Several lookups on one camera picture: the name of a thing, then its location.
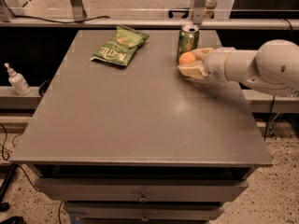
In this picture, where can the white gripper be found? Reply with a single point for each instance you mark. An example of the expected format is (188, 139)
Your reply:
(217, 62)

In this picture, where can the orange fruit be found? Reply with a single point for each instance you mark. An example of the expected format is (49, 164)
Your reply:
(186, 58)

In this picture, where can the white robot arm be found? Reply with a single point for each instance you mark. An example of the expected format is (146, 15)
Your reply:
(272, 69)

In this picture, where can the green soda can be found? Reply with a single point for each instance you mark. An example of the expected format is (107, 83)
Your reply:
(187, 39)

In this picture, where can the green chip bag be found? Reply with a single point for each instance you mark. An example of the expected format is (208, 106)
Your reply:
(121, 48)

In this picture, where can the upper grey drawer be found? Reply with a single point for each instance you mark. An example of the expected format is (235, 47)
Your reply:
(141, 190)

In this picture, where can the grey drawer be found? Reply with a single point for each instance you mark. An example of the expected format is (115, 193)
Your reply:
(141, 190)
(144, 211)

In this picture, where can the white pump bottle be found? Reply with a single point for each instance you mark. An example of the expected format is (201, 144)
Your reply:
(17, 81)

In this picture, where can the lower grey drawer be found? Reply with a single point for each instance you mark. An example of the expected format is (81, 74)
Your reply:
(144, 211)

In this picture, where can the metal frame leg right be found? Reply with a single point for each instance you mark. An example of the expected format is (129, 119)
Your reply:
(198, 11)

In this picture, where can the metal frame leg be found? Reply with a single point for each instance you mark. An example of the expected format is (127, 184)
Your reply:
(198, 11)
(79, 13)

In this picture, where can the metal frame leg left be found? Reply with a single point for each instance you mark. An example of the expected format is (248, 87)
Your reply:
(79, 13)

